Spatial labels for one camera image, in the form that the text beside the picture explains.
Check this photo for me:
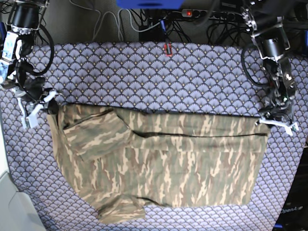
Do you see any black electronics box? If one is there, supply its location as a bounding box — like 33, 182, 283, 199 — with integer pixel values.
139, 26, 165, 42

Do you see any blue camera mount bar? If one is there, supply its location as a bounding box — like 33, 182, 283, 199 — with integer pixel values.
116, 0, 184, 9

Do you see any red and black clamp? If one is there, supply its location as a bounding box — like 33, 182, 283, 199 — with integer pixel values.
164, 43, 173, 57

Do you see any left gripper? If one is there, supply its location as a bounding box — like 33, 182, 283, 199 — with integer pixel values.
255, 96, 299, 136

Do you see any white plastic bin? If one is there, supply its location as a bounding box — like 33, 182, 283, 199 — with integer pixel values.
0, 128, 46, 231

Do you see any camouflage T-shirt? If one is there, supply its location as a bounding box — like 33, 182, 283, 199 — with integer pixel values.
47, 104, 270, 224

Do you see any black box labelled OpenArm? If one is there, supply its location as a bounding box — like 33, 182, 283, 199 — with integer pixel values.
273, 147, 308, 231

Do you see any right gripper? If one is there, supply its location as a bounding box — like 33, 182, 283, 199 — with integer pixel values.
14, 77, 58, 129

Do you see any black power strip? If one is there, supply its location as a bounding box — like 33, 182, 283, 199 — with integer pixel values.
180, 9, 237, 21

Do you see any tangle of black cables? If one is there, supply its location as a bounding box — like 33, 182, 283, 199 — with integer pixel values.
166, 16, 253, 46

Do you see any blue table clamp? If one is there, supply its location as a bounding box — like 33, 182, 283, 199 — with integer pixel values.
0, 22, 7, 42

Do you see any grey cable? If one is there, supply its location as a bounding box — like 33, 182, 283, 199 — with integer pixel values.
92, 9, 126, 41

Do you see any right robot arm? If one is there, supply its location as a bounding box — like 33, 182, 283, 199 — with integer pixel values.
0, 0, 60, 128

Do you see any purple fan-pattern tablecloth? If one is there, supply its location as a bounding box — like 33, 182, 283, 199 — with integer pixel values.
0, 42, 308, 231

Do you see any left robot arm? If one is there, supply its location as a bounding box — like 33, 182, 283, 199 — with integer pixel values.
241, 0, 299, 136

